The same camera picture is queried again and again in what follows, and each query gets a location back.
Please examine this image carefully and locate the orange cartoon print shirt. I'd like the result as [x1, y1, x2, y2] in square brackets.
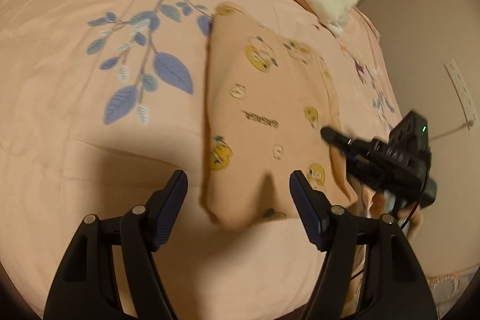
[206, 3, 358, 231]

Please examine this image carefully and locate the person's right hand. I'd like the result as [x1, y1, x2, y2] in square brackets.
[368, 187, 423, 242]

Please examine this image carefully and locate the pink printed bed sheet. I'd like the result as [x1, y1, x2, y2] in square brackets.
[0, 0, 480, 320]

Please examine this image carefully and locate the white charger cable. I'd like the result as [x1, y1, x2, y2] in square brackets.
[427, 118, 478, 143]

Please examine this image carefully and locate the white wall socket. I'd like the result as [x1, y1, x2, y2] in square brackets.
[444, 60, 479, 129]

